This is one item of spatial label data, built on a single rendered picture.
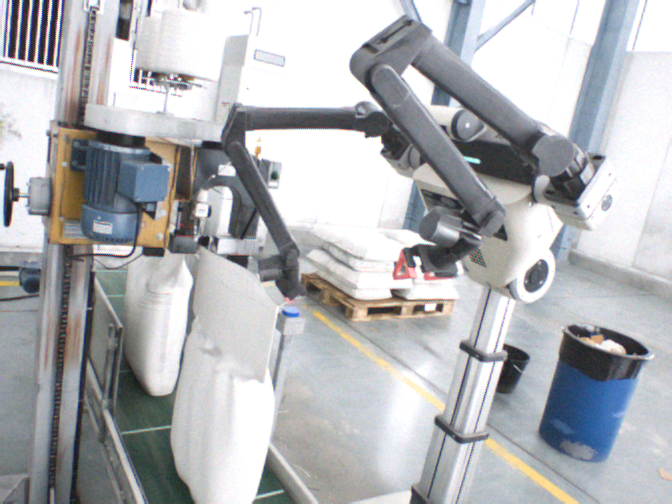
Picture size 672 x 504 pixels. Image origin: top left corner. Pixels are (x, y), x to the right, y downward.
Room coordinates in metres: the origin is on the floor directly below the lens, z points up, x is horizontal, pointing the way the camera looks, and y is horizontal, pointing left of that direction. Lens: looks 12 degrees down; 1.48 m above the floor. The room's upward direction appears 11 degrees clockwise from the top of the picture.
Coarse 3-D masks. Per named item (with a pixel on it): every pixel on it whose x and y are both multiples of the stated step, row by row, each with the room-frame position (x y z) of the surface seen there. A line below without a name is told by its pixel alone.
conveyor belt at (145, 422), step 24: (120, 288) 2.85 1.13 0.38; (120, 312) 2.52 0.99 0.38; (120, 360) 2.04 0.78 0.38; (120, 384) 1.85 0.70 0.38; (120, 408) 1.70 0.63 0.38; (144, 408) 1.73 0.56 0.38; (168, 408) 1.76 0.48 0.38; (120, 432) 1.56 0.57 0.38; (144, 432) 1.59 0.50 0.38; (168, 432) 1.62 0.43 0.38; (144, 456) 1.47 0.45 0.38; (168, 456) 1.49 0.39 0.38; (144, 480) 1.36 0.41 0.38; (168, 480) 1.38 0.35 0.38; (264, 480) 1.47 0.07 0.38
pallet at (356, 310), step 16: (320, 288) 4.52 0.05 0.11; (336, 288) 4.49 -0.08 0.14; (336, 304) 4.45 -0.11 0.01; (352, 304) 4.16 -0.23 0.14; (368, 304) 4.23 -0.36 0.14; (384, 304) 4.33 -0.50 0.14; (400, 304) 4.43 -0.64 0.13; (416, 304) 4.55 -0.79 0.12; (448, 304) 4.81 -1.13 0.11; (352, 320) 4.14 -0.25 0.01; (368, 320) 4.24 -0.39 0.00
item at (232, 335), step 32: (224, 288) 1.34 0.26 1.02; (256, 288) 1.38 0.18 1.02; (224, 320) 1.32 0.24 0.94; (256, 320) 1.25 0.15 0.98; (192, 352) 1.43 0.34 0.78; (224, 352) 1.31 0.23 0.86; (256, 352) 1.24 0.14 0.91; (192, 384) 1.38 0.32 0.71; (224, 384) 1.27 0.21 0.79; (256, 384) 1.28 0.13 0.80; (192, 416) 1.34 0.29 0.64; (224, 416) 1.24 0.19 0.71; (256, 416) 1.26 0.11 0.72; (192, 448) 1.32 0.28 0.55; (224, 448) 1.23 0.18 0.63; (256, 448) 1.26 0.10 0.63; (192, 480) 1.30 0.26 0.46; (224, 480) 1.23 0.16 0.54; (256, 480) 1.28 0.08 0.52
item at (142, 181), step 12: (120, 168) 1.28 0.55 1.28; (132, 168) 1.26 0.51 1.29; (144, 168) 1.27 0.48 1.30; (156, 168) 1.30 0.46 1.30; (168, 168) 1.33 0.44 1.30; (120, 180) 1.28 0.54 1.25; (132, 180) 1.26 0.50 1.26; (144, 180) 1.27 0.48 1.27; (156, 180) 1.30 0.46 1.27; (168, 180) 1.34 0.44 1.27; (120, 192) 1.28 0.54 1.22; (132, 192) 1.25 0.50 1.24; (144, 192) 1.27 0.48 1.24; (156, 192) 1.31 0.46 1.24
